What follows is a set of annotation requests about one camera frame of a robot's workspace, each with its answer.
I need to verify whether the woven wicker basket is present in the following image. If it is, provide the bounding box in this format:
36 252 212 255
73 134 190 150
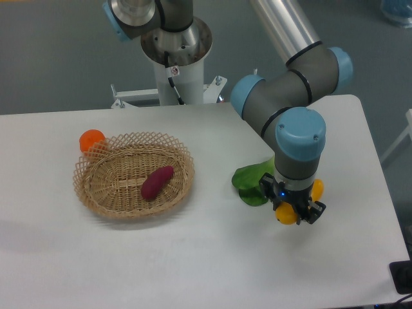
73 132 195 220

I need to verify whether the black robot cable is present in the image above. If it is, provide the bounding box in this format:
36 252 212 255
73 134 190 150
163 50 187 106

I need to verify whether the yellow mango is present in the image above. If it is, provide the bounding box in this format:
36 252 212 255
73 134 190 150
275 179 324 225

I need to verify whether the blue object in plastic bag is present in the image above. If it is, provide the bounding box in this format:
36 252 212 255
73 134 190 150
380 0 411 28

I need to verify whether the purple sweet potato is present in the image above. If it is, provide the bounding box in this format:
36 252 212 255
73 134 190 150
140 165 174 200

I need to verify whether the black device at table edge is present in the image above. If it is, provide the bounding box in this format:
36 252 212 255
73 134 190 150
389 260 411 295

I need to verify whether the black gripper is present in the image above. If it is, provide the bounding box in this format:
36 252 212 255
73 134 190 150
259 173 326 225

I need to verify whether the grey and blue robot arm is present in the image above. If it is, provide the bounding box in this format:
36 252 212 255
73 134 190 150
103 1 353 224

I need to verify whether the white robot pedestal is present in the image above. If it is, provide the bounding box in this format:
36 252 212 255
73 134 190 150
111 17 227 108

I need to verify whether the white frame at right edge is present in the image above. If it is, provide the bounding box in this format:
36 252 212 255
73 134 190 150
380 109 411 169

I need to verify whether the orange fruit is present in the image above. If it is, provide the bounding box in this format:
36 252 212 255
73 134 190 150
79 129 106 153

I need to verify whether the green leafy vegetable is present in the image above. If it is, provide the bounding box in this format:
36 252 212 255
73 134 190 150
231 156 274 207

